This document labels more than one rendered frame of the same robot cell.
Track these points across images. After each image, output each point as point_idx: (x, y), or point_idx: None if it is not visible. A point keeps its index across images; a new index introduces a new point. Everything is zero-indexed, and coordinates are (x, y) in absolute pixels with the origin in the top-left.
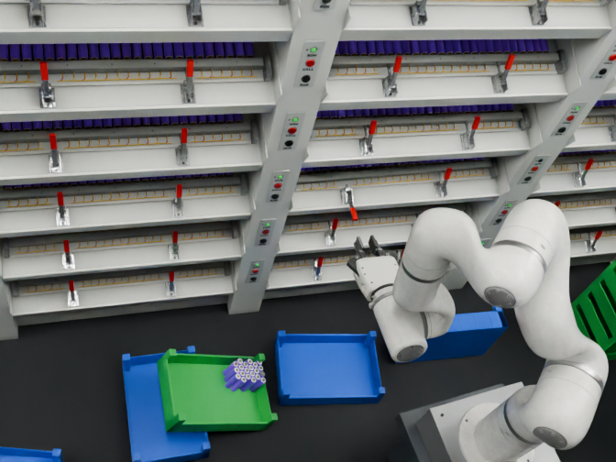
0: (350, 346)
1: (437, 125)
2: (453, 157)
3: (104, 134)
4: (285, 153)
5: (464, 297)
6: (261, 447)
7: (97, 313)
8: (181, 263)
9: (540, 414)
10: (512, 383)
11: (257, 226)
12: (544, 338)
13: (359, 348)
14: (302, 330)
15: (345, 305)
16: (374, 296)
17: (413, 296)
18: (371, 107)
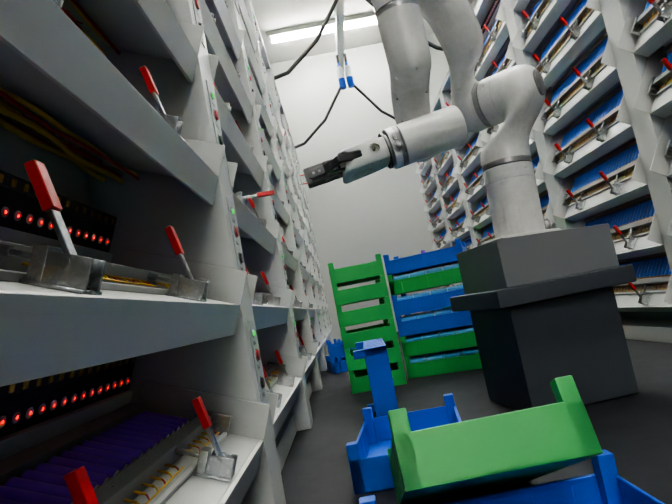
0: (375, 449)
1: None
2: (250, 162)
3: None
4: (202, 49)
5: (324, 419)
6: (565, 477)
7: None
8: (210, 320)
9: (523, 70)
10: (427, 395)
11: (228, 216)
12: (474, 13)
13: (379, 445)
14: (339, 479)
15: (308, 461)
16: (390, 137)
17: (424, 31)
18: (209, 36)
